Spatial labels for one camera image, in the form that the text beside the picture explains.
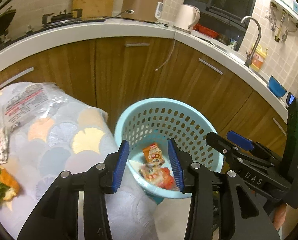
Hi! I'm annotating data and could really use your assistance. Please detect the black wok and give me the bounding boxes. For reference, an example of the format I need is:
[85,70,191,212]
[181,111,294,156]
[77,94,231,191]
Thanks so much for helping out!
[0,5,16,37]

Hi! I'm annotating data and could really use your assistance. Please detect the polka dot paper wrapper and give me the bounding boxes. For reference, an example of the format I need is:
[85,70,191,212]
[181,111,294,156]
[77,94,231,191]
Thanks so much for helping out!
[0,127,9,165]

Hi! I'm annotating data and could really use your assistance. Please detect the black gas stove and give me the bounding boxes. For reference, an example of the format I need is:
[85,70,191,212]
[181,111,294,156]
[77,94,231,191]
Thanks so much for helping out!
[23,8,106,35]

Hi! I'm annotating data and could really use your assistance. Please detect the blue bowl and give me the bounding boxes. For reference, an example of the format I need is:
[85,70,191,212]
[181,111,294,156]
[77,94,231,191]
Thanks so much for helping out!
[268,76,286,98]

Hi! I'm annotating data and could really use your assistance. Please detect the brown rice cooker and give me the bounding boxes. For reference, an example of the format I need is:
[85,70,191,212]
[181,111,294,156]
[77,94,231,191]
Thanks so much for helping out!
[120,0,164,23]

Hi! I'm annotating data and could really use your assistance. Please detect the clear printed plastic bag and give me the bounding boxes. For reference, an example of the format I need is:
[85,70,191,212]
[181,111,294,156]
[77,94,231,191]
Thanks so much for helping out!
[3,82,68,133]

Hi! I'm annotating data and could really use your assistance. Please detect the yellow detergent bottle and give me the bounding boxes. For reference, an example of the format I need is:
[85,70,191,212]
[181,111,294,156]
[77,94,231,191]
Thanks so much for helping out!
[251,44,268,72]

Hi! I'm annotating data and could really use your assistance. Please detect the bread slice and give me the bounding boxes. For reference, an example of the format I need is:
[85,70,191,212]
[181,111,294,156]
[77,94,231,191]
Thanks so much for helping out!
[0,166,20,203]

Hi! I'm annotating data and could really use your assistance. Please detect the red snack wrapper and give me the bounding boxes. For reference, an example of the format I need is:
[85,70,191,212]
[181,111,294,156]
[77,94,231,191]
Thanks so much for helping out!
[139,165,178,190]

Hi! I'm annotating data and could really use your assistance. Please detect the chrome sink faucet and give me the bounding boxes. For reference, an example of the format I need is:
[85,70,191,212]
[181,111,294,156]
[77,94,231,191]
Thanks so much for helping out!
[240,16,263,67]

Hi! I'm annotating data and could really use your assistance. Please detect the white water heater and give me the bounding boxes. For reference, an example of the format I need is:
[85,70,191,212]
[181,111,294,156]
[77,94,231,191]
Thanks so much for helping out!
[271,0,298,26]

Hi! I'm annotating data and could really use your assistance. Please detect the white electric kettle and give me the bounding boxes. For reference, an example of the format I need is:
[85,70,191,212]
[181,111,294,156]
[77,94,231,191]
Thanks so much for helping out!
[173,4,200,34]

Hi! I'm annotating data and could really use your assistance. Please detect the light blue trash basket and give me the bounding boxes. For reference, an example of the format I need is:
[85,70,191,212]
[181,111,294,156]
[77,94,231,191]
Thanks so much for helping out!
[114,98,224,202]

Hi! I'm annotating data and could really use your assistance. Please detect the person's right hand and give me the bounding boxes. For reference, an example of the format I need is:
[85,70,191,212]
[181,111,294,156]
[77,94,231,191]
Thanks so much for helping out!
[273,203,287,231]

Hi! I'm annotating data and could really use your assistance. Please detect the white power cable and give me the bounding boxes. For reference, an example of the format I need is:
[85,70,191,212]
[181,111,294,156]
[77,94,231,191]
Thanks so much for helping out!
[154,23,177,72]

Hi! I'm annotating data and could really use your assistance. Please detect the red tray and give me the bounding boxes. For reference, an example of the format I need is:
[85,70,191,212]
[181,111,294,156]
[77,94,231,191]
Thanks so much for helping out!
[193,23,219,39]

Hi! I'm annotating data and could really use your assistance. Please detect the wooden base cabinets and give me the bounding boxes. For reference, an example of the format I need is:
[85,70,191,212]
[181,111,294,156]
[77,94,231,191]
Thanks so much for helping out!
[0,37,286,155]

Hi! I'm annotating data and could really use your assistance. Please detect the patterned tablecloth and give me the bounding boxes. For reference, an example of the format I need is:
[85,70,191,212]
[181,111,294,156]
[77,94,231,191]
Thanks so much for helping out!
[0,82,118,238]

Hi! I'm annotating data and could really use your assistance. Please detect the dark window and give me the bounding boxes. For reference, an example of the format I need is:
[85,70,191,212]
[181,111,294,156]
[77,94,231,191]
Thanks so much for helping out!
[184,0,256,51]

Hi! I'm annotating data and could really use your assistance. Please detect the orange snack box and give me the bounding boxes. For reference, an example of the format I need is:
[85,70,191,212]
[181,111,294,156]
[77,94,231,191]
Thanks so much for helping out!
[142,142,165,167]

